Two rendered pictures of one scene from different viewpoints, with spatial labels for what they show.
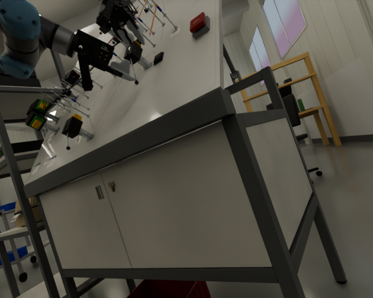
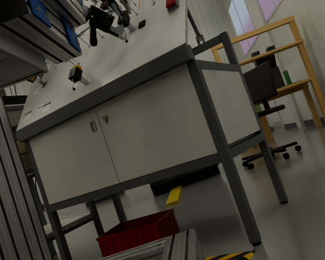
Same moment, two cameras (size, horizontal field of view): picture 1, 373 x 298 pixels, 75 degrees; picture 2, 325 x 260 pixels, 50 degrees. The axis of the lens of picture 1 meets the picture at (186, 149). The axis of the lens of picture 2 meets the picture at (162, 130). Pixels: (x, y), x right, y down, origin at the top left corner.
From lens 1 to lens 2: 0.86 m
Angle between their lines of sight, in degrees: 4
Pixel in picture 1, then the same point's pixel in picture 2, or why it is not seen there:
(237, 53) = (213, 14)
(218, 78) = (184, 37)
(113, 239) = (103, 163)
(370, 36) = not seen: outside the picture
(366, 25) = not seen: outside the picture
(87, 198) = (81, 133)
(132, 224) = (122, 146)
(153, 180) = (139, 109)
